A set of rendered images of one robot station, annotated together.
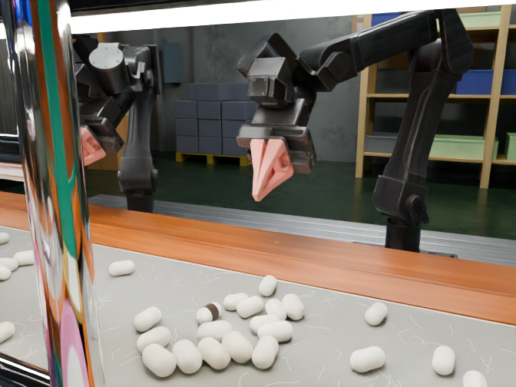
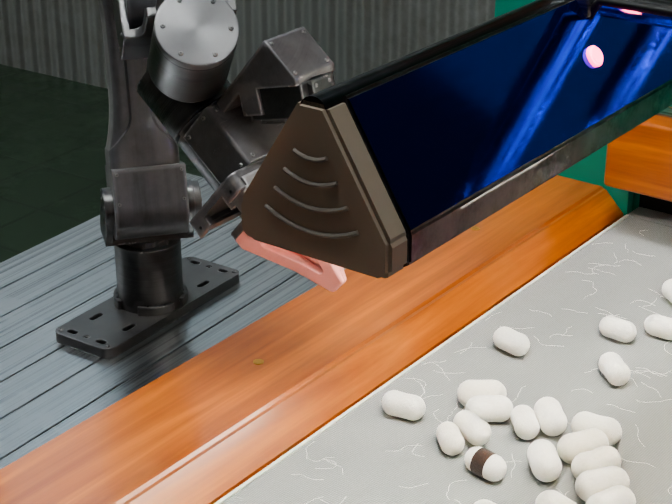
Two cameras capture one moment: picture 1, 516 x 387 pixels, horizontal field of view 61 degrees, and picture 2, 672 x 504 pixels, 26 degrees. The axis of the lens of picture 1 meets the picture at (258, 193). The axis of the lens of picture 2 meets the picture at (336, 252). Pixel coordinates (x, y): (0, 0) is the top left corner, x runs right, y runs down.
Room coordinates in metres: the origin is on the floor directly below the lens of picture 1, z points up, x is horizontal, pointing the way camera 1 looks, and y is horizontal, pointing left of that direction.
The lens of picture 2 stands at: (0.36, 0.91, 1.30)
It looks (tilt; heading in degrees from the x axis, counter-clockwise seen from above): 25 degrees down; 282
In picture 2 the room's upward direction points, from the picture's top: straight up
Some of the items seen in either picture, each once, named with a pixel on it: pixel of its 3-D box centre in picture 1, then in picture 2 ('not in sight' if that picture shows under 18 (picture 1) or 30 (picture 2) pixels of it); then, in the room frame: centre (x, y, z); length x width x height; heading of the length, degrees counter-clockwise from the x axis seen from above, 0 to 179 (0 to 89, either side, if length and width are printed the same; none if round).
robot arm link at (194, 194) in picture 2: (402, 206); (150, 211); (0.78, -0.27, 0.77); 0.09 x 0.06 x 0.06; 27
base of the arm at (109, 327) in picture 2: (402, 238); (149, 271); (0.79, -0.28, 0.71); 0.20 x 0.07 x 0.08; 68
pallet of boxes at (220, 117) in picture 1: (220, 122); not in sight; (6.06, 0.51, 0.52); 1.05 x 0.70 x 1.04; 68
